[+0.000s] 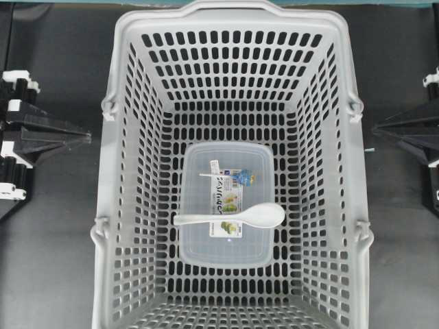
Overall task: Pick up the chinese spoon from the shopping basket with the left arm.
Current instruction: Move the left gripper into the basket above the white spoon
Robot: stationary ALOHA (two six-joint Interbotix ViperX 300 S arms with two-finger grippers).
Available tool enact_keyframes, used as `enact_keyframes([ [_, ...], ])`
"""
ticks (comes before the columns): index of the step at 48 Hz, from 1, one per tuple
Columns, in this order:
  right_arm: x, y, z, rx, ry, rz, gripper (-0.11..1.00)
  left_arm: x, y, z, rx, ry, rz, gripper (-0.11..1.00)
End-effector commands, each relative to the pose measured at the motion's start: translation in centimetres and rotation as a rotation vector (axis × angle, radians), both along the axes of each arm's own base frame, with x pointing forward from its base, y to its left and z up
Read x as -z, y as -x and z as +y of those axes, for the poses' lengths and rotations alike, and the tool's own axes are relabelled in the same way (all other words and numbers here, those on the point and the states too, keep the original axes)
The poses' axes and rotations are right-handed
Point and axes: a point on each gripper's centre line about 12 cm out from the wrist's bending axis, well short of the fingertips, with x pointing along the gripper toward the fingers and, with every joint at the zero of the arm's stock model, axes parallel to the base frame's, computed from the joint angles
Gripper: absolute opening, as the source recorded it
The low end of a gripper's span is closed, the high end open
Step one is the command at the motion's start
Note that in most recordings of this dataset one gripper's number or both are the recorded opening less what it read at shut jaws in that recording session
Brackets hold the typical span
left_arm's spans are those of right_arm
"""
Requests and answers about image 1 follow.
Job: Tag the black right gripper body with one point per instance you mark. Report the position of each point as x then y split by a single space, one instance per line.
430 82

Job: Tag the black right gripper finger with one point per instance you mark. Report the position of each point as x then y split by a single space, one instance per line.
420 142
424 115

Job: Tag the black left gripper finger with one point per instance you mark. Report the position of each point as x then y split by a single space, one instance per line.
30 116
30 148

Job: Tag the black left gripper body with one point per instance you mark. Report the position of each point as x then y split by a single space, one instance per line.
16 172

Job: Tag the white chinese spoon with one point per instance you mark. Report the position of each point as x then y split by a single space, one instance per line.
264 216

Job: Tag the grey plastic shopping basket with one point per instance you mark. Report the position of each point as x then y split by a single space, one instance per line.
232 71

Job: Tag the clear plastic food container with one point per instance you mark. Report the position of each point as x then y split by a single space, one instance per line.
227 244

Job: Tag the blue lollipop on white stick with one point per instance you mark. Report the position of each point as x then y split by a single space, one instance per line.
243 177

